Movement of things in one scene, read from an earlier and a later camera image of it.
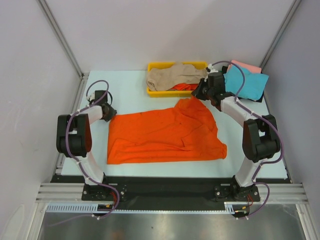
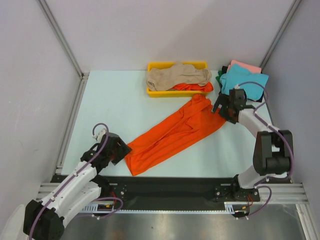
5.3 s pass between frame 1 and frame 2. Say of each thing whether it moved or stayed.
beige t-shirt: stayed
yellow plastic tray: stayed
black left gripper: moved
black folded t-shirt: stayed
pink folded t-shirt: stayed
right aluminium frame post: stayed
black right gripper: moved
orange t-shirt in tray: stayed
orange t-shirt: moved
